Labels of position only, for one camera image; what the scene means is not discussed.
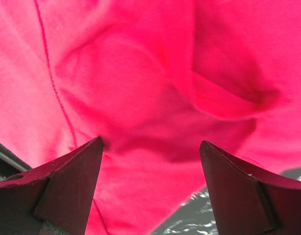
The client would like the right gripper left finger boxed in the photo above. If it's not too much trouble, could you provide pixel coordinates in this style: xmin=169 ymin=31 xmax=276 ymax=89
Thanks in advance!
xmin=0 ymin=137 xmax=103 ymax=235

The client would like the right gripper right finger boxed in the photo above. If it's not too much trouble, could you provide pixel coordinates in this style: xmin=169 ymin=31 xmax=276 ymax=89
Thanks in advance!
xmin=200 ymin=141 xmax=301 ymax=235

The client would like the pink red t shirt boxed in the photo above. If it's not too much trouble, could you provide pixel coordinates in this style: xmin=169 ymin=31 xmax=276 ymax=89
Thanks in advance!
xmin=0 ymin=0 xmax=301 ymax=235

